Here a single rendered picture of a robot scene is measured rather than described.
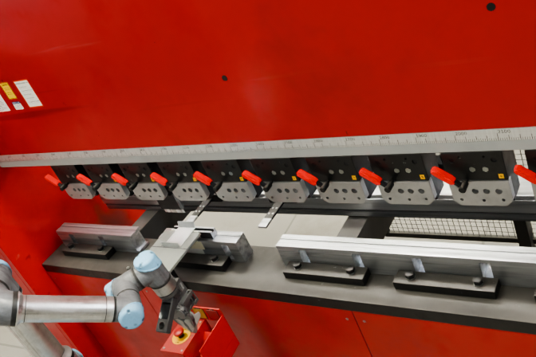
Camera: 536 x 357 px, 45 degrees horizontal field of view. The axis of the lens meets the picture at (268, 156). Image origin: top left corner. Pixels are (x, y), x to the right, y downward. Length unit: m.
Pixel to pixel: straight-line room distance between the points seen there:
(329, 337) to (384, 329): 0.24
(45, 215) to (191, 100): 1.35
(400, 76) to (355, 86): 0.12
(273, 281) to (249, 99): 0.70
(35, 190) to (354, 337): 1.61
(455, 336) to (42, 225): 1.90
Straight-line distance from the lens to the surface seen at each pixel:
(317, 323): 2.19
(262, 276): 2.25
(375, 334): 2.09
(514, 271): 1.87
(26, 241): 3.05
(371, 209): 2.25
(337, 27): 1.55
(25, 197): 3.04
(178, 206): 2.37
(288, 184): 1.92
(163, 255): 2.38
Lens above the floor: 2.23
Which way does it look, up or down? 28 degrees down
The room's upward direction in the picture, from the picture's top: 25 degrees counter-clockwise
